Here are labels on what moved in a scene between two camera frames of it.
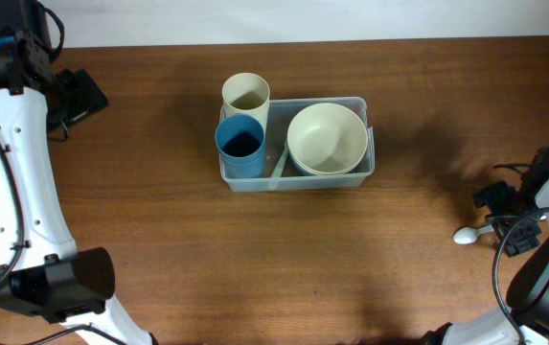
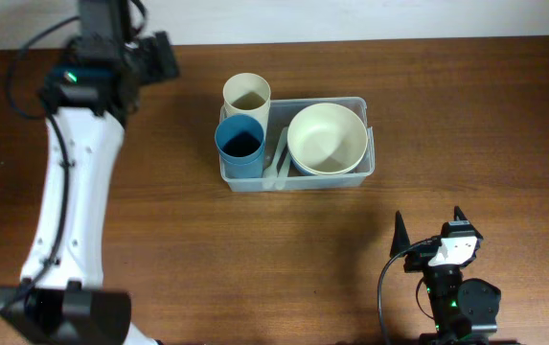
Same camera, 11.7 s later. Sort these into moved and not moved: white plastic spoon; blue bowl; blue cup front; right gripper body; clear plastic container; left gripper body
Moved: right gripper body; white plastic spoon; left gripper body
Not moved: clear plastic container; blue bowl; blue cup front
